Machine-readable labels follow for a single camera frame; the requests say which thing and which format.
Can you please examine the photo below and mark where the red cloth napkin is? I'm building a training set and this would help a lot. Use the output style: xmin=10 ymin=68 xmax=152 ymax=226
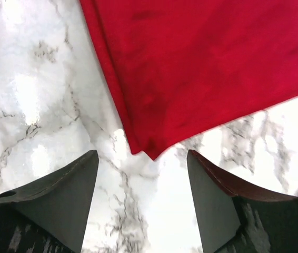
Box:
xmin=81 ymin=0 xmax=298 ymax=159

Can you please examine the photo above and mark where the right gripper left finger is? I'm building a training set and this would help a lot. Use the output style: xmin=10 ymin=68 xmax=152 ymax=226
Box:
xmin=0 ymin=150 xmax=98 ymax=252

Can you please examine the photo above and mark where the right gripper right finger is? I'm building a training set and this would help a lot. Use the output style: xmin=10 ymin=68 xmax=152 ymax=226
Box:
xmin=187 ymin=150 xmax=298 ymax=253

